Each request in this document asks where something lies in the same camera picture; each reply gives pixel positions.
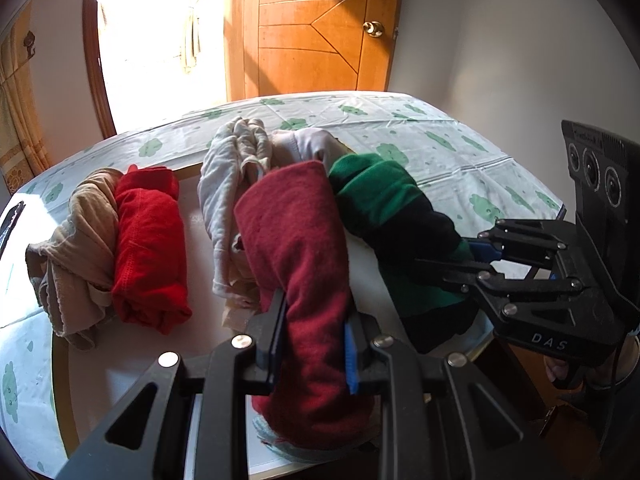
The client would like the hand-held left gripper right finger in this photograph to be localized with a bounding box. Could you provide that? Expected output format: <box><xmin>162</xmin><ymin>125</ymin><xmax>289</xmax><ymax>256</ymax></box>
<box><xmin>344</xmin><ymin>310</ymin><xmax>556</xmax><ymax>480</ymax></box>

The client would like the pale pink underwear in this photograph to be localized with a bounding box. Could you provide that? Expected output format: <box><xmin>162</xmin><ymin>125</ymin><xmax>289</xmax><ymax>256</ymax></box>
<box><xmin>272</xmin><ymin>128</ymin><xmax>353</xmax><ymax>171</ymax></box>

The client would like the dark red underwear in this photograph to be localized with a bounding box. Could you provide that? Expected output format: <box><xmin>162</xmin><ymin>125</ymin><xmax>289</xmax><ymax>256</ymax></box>
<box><xmin>234</xmin><ymin>160</ymin><xmax>376</xmax><ymax>451</ymax></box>

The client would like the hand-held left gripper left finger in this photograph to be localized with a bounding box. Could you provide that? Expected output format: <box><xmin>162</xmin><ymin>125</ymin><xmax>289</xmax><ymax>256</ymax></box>
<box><xmin>57</xmin><ymin>287</ymin><xmax>289</xmax><ymax>480</ymax></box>

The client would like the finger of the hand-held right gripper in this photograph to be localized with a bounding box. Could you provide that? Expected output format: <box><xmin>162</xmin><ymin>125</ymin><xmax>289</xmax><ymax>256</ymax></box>
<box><xmin>469</xmin><ymin>219</ymin><xmax>571</xmax><ymax>271</ymax></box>
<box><xmin>415</xmin><ymin>257</ymin><xmax>584</xmax><ymax>302</ymax></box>

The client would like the tied cream curtain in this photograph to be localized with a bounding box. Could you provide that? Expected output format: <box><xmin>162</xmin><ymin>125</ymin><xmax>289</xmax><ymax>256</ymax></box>
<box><xmin>177</xmin><ymin>0</ymin><xmax>223</xmax><ymax>73</ymax></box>

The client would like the green navy underwear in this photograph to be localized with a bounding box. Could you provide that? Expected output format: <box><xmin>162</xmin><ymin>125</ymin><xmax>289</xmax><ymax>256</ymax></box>
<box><xmin>327</xmin><ymin>152</ymin><xmax>483</xmax><ymax>356</ymax></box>

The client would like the black phone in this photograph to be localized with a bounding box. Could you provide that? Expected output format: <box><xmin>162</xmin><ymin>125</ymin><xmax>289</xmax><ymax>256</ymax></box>
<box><xmin>0</xmin><ymin>201</ymin><xmax>26</xmax><ymax>253</ymax></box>

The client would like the grey blue underwear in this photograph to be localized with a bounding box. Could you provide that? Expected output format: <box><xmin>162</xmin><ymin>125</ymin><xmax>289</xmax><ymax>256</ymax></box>
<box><xmin>250</xmin><ymin>410</ymin><xmax>351</xmax><ymax>463</ymax></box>

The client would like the orange wooden door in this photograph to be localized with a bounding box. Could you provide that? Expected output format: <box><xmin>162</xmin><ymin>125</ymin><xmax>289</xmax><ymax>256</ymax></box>
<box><xmin>223</xmin><ymin>0</ymin><xmax>406</xmax><ymax>103</ymax></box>

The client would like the yellow checked curtain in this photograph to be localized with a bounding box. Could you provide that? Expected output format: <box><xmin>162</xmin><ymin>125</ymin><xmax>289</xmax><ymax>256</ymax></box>
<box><xmin>0</xmin><ymin>10</ymin><xmax>51</xmax><ymax>196</ymax></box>

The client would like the person's right hand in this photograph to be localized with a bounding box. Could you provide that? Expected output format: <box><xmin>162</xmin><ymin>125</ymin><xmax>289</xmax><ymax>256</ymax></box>
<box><xmin>544</xmin><ymin>357</ymin><xmax>572</xmax><ymax>387</ymax></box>

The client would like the tan underwear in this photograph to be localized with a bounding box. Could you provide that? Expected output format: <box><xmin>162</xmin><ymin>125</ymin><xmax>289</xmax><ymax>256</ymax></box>
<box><xmin>25</xmin><ymin>167</ymin><xmax>123</xmax><ymax>352</ymax></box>

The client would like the bright red underwear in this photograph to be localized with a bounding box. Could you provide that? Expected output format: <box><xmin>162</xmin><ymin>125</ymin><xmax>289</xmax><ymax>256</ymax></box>
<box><xmin>111</xmin><ymin>164</ymin><xmax>193</xmax><ymax>336</ymax></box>

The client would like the cream dotted underwear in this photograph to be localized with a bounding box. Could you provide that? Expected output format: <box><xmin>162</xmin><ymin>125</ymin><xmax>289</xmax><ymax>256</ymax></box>
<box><xmin>197</xmin><ymin>117</ymin><xmax>275</xmax><ymax>331</ymax></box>

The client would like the white green-print tablecloth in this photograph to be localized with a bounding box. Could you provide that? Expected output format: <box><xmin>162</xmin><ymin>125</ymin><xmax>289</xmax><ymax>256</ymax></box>
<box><xmin>0</xmin><ymin>91</ymin><xmax>568</xmax><ymax>466</ymax></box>

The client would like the shallow cardboard tray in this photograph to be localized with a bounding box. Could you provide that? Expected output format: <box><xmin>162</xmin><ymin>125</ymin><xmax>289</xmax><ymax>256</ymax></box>
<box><xmin>50</xmin><ymin>157</ymin><xmax>497</xmax><ymax>478</ymax></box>

